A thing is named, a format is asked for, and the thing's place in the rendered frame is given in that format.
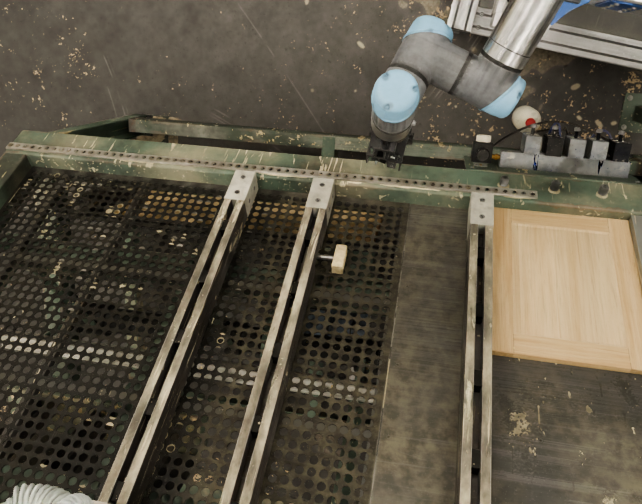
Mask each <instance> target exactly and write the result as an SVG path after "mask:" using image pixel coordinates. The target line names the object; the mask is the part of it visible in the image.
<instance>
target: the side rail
mask: <svg viewBox="0 0 642 504"><path fill-rule="evenodd" d="M31 168H32V166H31V164H30V162H29V160H28V158H27V156H26V155H25V154H14V153H4V154H3V155H2V156H1V157H0V209H1V208H2V206H3V205H4V204H5V202H6V201H7V200H8V198H9V197H10V196H11V194H12V193H13V192H14V190H15V189H16V188H17V186H18V185H19V184H20V182H21V181H22V180H23V178H24V177H25V176H26V174H27V173H28V172H29V170H30V169H31Z"/></svg>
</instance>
